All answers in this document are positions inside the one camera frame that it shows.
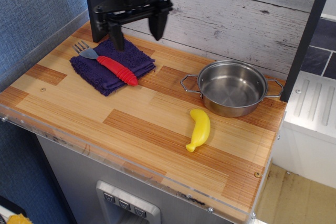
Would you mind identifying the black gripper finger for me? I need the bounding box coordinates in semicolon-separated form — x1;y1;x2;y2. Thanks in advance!
149;9;169;41
108;22;124;51

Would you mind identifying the yellow object at corner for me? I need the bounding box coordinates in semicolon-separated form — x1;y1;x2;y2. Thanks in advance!
7;214;33;224

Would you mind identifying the silver dispenser button panel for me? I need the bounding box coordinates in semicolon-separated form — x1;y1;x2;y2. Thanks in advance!
96;180;162;223

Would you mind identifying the purple folded cloth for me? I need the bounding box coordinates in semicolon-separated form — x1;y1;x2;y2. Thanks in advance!
70;40;155;96

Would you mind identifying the stainless steel pot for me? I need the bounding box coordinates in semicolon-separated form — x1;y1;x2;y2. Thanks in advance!
180;60;284;118

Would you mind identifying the white toy sink unit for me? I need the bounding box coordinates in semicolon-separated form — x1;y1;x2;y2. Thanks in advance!
272;71;335;188

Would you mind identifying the dark right shelf post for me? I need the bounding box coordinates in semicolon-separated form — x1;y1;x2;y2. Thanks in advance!
280;0;327;102

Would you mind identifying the yellow toy banana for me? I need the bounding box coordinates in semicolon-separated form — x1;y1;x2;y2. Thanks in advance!
186;109;211;152

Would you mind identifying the red handled metal fork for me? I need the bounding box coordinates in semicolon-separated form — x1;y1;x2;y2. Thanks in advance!
72;40;138;86

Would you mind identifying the dark shelf post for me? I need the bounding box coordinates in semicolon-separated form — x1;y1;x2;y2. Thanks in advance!
280;0;327;102
82;0;116;43

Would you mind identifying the dark left shelf post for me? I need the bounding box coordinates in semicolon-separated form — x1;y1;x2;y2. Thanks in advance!
82;0;116;43

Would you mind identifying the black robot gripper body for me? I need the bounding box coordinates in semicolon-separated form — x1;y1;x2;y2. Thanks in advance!
93;0;173;31

